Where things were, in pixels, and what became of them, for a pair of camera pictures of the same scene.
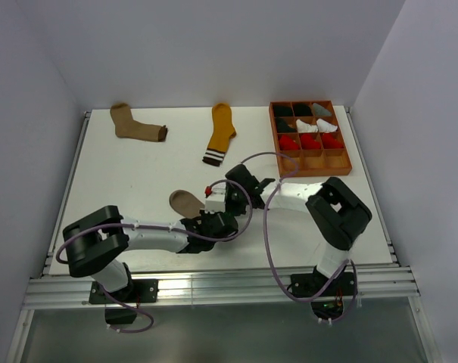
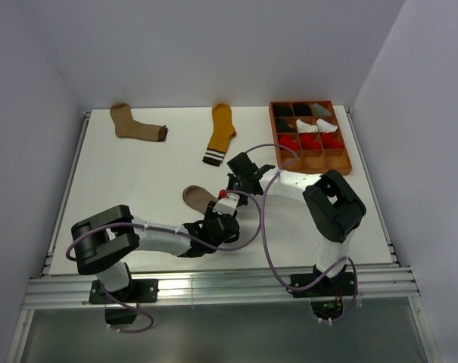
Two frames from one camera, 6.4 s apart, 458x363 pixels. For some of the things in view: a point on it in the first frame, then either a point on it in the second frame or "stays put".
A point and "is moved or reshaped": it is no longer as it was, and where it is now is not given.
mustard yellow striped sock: x=222 y=130 stays put
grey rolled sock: x=320 y=111 stays put
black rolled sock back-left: x=282 y=110 stays put
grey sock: x=186 y=203 is moved or reshaped
